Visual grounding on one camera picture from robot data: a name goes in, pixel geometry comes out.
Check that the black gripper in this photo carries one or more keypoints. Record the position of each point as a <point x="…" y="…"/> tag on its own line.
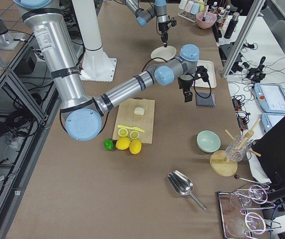
<point x="185" y="84"/>
<point x="162" y="27"/>

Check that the beige round plate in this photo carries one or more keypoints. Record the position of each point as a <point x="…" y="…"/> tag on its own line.
<point x="161" y="54"/>

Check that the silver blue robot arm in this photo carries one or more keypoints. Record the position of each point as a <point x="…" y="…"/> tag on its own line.
<point x="158" y="10"/>
<point x="82" y="113"/>

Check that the cream rabbit tray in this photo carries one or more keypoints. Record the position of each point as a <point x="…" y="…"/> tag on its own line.
<point x="209" y="65"/>

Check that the white steamed bun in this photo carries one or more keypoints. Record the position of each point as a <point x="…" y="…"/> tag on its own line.
<point x="139" y="111"/>

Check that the mirrored tray with glasses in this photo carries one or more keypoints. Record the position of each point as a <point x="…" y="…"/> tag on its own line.
<point x="241" y="213"/>

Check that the grey folded cloth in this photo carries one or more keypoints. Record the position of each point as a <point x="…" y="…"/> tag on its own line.
<point x="204" y="99"/>

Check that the white cup rack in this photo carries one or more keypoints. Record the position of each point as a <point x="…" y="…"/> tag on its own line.
<point x="190" y="16"/>

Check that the white plastic cup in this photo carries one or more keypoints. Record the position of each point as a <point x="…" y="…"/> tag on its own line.
<point x="182" y="4"/>

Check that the blue plastic cup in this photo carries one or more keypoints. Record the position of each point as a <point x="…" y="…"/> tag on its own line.
<point x="195" y="8"/>

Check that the pink plastic cup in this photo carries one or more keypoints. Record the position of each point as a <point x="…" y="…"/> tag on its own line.
<point x="189" y="6"/>

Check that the mint green bowl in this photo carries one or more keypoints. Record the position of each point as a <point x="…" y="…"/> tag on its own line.
<point x="208" y="141"/>

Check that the pink bowl with ice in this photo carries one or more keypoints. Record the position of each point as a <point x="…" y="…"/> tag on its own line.
<point x="210" y="19"/>

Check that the bamboo cutting board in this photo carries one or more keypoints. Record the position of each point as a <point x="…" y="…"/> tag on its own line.
<point x="127" y="117"/>

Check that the steel muddler with black tip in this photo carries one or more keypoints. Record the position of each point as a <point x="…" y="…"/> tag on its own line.
<point x="205" y="13"/>

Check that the yellow plastic knife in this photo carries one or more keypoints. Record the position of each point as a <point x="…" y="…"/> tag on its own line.
<point x="131" y="128"/>

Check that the lemon half beside knife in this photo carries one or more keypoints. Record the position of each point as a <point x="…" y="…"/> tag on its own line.
<point x="134" y="135"/>

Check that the black thermos bottle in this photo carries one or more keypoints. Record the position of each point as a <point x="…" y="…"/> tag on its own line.
<point x="231" y="26"/>

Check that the clear textured glass cup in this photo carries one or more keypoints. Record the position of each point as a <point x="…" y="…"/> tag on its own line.
<point x="236" y="153"/>

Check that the whole yellow lemon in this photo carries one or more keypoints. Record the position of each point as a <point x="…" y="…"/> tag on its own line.
<point x="123" y="143"/>
<point x="135" y="146"/>

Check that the lemon half near board edge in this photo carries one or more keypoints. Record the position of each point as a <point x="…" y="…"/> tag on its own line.
<point x="123" y="132"/>

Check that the wooden cup tree stand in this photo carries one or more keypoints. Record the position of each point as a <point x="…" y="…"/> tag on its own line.
<point x="219" y="161"/>

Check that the blue teach pendant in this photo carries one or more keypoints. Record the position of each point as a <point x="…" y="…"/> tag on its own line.
<point x="271" y="97"/>
<point x="270" y="119"/>

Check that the steel scoop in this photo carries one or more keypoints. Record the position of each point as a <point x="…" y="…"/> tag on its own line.
<point x="183" y="186"/>

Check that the green lime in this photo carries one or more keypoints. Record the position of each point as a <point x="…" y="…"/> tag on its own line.
<point x="109" y="144"/>

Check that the black computer monitor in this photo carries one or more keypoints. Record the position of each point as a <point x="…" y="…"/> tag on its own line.
<point x="272" y="149"/>

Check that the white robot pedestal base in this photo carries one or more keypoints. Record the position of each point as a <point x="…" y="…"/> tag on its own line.
<point x="96" y="65"/>

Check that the aluminium frame post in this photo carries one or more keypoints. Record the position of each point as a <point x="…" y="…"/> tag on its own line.
<point x="248" y="23"/>

